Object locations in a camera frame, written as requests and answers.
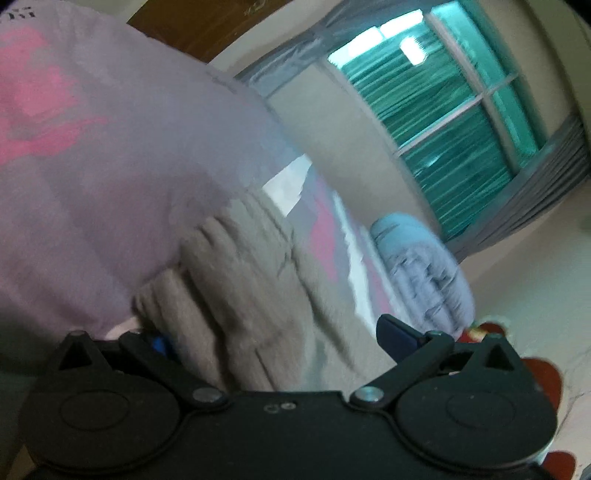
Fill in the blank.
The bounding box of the colourful patterned blanket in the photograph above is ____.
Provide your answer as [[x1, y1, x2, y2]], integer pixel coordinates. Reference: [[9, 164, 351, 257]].
[[464, 323, 502, 345]]

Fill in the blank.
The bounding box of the beige knitted blanket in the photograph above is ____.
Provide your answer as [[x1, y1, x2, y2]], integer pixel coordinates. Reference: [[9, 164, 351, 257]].
[[131, 191, 389, 394]]

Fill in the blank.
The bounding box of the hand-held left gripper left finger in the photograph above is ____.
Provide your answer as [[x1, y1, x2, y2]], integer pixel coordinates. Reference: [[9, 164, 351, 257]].
[[44, 329, 230, 412]]

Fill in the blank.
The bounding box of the folded light blue duvet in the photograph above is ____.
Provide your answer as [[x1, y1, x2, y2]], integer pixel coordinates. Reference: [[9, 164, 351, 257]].
[[369, 213, 476, 343]]

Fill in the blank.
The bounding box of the grey curtain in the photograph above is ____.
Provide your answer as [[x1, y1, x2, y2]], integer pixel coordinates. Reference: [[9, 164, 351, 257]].
[[448, 113, 591, 265], [233, 0, 428, 96]]

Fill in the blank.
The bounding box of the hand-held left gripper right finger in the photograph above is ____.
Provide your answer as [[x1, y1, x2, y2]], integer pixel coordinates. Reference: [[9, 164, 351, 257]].
[[349, 314, 522, 411]]

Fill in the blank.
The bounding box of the window with green glass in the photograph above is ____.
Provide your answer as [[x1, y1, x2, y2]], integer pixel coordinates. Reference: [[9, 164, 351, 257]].
[[325, 0, 562, 241]]

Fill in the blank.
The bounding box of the brown wooden door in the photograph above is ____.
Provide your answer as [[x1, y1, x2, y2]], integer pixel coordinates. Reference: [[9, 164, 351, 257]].
[[127, 0, 297, 64]]

